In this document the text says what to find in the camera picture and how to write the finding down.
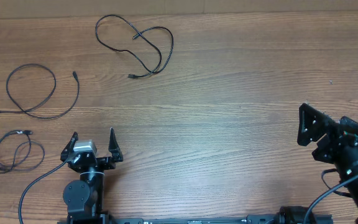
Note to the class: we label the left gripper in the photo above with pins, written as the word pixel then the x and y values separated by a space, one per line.
pixel 109 163

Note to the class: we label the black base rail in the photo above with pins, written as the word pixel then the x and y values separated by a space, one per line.
pixel 191 220

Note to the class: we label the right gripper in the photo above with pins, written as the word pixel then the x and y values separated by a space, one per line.
pixel 327 137

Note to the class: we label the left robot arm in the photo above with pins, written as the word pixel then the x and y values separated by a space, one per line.
pixel 85 197

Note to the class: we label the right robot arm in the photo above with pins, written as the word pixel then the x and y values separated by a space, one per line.
pixel 347 187

